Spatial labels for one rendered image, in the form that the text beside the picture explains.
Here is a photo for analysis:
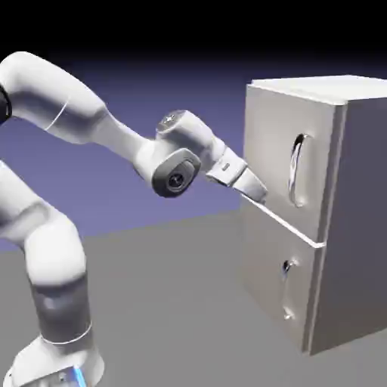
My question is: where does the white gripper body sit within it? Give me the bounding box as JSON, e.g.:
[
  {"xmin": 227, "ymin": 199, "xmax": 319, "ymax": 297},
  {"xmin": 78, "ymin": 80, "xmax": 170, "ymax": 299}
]
[{"xmin": 233, "ymin": 166, "xmax": 269, "ymax": 205}]

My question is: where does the large grey cabinet door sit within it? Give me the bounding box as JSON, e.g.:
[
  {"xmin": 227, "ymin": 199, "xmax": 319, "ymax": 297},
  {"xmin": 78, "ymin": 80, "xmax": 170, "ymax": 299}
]
[{"xmin": 242, "ymin": 83, "xmax": 348, "ymax": 245}]

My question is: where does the small grey cabinet door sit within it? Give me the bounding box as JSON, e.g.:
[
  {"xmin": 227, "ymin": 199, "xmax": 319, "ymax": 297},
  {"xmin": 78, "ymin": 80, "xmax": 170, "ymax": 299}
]
[{"xmin": 240, "ymin": 195, "xmax": 327, "ymax": 355}]

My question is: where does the light grey cabinet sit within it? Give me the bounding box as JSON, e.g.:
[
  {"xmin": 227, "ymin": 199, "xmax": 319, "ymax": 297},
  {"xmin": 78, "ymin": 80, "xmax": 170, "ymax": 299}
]
[{"xmin": 240, "ymin": 74, "xmax": 387, "ymax": 357}]

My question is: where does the long curved metal handle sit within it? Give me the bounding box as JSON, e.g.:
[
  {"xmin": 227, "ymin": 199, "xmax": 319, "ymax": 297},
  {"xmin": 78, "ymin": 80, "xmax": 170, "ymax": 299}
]
[{"xmin": 287, "ymin": 134, "xmax": 310, "ymax": 209}]

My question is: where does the short curved metal handle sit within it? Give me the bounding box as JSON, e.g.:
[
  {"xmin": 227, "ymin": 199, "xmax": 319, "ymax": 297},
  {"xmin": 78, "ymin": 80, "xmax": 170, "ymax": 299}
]
[{"xmin": 281, "ymin": 258, "xmax": 299, "ymax": 321}]

